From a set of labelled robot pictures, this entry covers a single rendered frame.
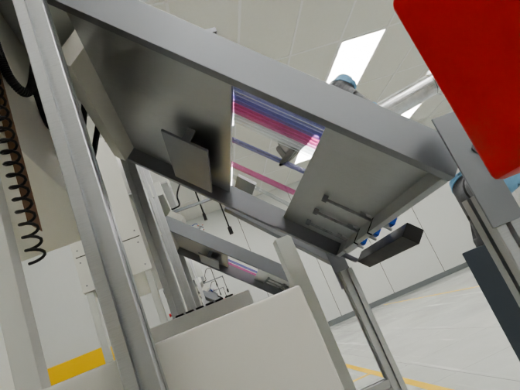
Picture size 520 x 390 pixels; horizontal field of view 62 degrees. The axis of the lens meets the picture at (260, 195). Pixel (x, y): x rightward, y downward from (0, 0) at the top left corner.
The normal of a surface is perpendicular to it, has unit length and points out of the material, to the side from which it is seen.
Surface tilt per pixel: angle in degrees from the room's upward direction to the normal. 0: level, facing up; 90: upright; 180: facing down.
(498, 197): 90
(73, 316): 90
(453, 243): 90
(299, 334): 90
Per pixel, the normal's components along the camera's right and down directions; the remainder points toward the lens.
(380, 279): 0.07, -0.31
